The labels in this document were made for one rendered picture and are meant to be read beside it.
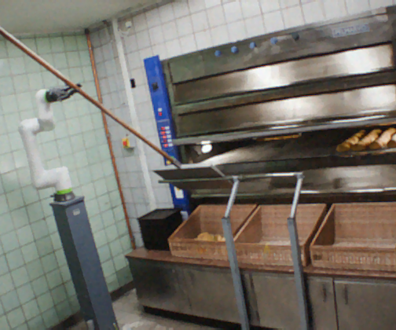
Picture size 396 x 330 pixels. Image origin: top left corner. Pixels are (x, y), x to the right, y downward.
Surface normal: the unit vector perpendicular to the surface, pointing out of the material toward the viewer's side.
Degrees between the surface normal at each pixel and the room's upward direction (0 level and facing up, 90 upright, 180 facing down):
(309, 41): 91
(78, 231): 90
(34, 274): 90
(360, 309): 91
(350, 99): 67
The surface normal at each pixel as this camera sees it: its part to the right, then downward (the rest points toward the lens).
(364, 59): -0.62, -0.11
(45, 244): 0.78, -0.07
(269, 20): -0.59, 0.24
